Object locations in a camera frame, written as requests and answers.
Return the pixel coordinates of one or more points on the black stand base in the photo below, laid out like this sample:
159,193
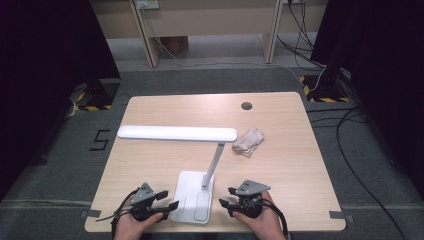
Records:
100,95
325,88

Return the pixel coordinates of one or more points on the beige cloth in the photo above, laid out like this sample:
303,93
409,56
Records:
248,141

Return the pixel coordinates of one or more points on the grey tape piece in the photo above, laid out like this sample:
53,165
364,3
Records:
340,215
90,213

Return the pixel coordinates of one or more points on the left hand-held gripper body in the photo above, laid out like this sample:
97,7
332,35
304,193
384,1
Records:
142,196

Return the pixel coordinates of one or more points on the person's right hand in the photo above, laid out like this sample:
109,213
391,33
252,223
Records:
266,226

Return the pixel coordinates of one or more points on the white desk lamp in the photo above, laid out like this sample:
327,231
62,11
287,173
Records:
176,133

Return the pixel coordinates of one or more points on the black curtain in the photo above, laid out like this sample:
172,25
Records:
43,83
386,66

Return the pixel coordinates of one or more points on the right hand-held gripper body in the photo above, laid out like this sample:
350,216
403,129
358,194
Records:
250,188

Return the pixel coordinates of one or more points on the person's left hand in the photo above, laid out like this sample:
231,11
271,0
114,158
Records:
128,228

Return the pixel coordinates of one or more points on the grey table grommet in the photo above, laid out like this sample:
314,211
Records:
246,106

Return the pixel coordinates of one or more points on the brown cardboard box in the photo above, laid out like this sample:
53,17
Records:
175,45

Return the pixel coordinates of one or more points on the white wall socket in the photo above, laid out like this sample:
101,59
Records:
147,4

